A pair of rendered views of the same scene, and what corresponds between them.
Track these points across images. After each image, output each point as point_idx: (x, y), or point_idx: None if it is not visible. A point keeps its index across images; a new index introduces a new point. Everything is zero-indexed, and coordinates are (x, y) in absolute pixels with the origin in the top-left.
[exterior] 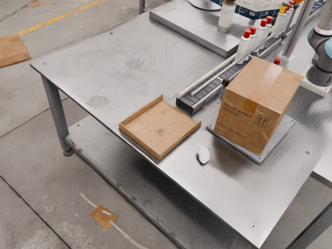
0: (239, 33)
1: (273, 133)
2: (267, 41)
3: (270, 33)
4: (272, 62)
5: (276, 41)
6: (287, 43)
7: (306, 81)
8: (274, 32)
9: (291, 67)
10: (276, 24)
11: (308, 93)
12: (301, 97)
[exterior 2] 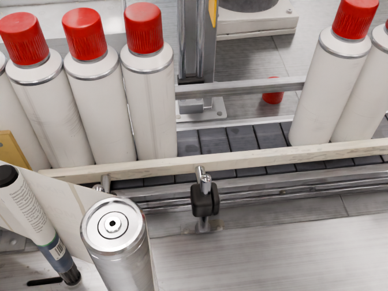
0: (316, 274)
1: None
2: (232, 148)
3: (146, 179)
4: (277, 108)
5: (188, 129)
6: (214, 61)
7: (287, 2)
8: (243, 85)
9: (242, 65)
10: (175, 105)
11: (294, 6)
12: (325, 7)
